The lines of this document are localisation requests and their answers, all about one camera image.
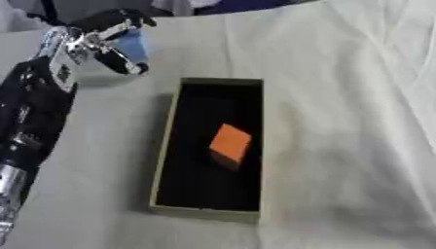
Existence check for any tan box with black inside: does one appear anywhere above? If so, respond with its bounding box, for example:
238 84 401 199
148 77 266 224

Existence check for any black cable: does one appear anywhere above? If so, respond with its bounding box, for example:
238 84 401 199
25 0 68 27

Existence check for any light blue block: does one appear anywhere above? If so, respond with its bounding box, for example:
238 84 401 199
110 28 152 64

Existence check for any orange block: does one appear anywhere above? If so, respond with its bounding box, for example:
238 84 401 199
207 123 254 171

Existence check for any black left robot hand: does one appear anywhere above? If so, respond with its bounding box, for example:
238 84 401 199
66 8 159 76

